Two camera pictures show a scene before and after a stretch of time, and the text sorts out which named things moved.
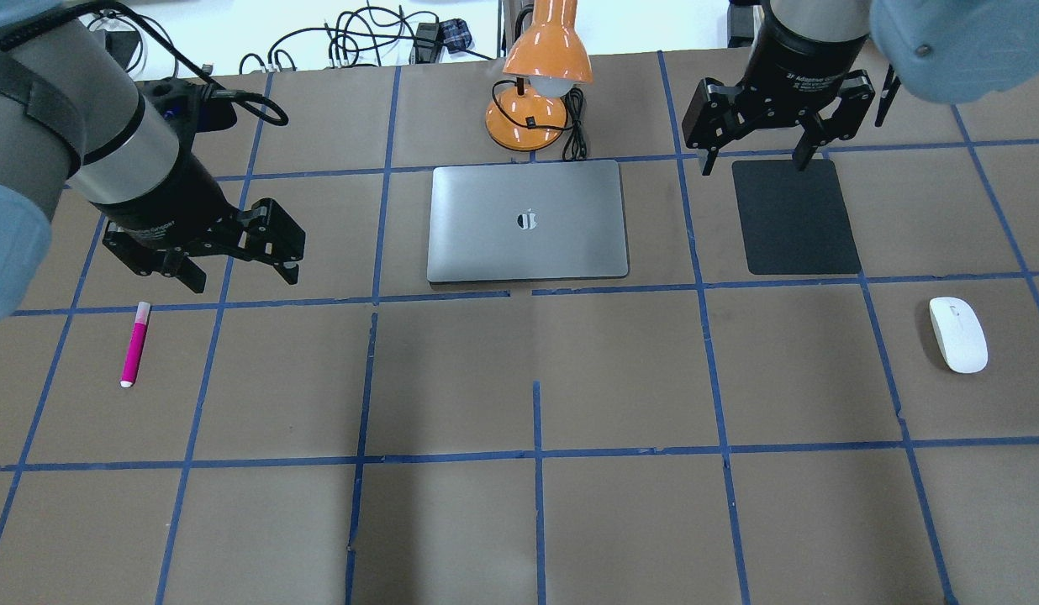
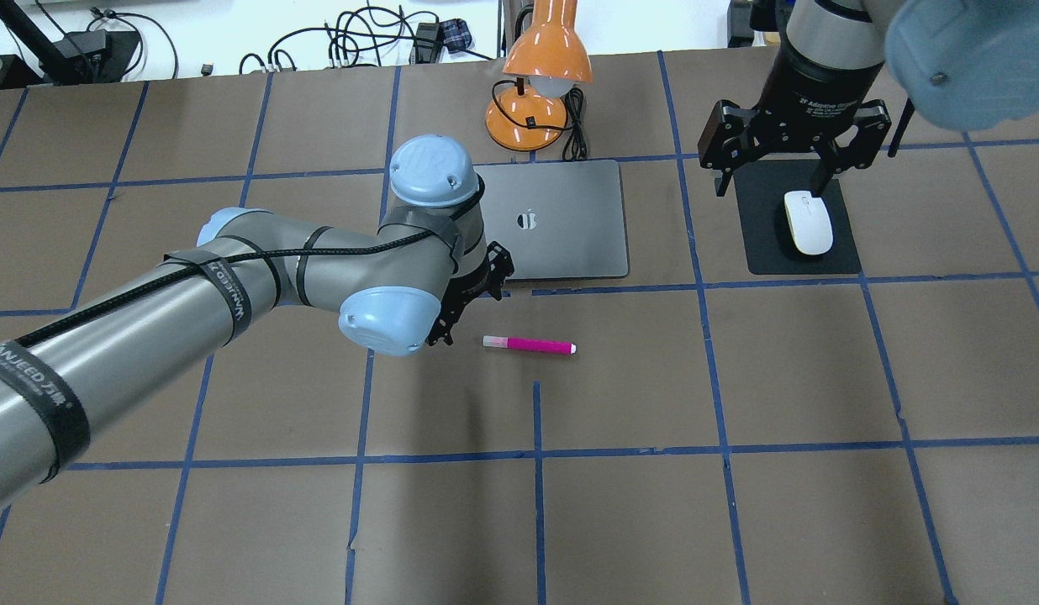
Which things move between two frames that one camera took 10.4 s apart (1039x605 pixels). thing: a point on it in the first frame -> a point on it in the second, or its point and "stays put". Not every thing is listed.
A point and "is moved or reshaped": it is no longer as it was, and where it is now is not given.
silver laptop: (527, 221) stays put
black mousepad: (794, 222) stays put
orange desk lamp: (548, 60) stays put
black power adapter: (426, 41) stays put
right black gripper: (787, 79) -> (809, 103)
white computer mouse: (960, 337) -> (810, 220)
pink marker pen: (135, 344) is moved or reshaped
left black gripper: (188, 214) -> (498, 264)
